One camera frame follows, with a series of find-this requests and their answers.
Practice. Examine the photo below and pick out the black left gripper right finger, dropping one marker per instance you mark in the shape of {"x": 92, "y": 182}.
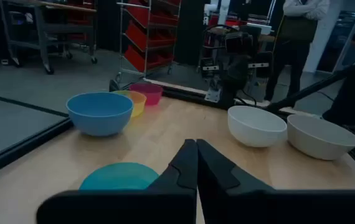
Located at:
{"x": 224, "y": 193}

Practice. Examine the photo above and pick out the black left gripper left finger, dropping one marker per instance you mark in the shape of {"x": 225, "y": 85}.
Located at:
{"x": 177, "y": 186}

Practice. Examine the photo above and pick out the small teal bowl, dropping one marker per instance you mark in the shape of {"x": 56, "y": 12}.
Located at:
{"x": 118, "y": 177}

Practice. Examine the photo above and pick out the large blue bowl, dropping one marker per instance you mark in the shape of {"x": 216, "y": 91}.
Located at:
{"x": 99, "y": 118}

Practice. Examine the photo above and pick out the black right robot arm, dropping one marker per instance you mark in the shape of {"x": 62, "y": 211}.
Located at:
{"x": 243, "y": 42}

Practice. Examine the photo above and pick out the red bin shelf rack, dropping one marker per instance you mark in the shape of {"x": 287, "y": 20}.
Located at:
{"x": 143, "y": 37}

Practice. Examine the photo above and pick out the person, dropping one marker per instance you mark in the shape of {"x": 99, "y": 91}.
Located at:
{"x": 352, "y": 93}
{"x": 289, "y": 56}

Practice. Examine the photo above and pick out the black diagonal pole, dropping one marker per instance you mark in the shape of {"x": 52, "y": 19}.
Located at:
{"x": 314, "y": 88}

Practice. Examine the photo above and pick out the small pinkish red bowl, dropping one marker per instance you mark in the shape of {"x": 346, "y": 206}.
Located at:
{"x": 151, "y": 93}

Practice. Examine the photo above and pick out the small yellow bowl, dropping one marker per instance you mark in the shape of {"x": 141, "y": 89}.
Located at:
{"x": 138, "y": 104}

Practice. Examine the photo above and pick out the dark glass panel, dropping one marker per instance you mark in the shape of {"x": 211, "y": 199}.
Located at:
{"x": 336, "y": 40}

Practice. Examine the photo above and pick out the grey wheeled workbench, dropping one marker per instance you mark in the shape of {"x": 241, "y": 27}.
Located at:
{"x": 40, "y": 31}

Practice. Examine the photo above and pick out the black pointed frame bracket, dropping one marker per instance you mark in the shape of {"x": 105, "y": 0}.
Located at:
{"x": 114, "y": 86}

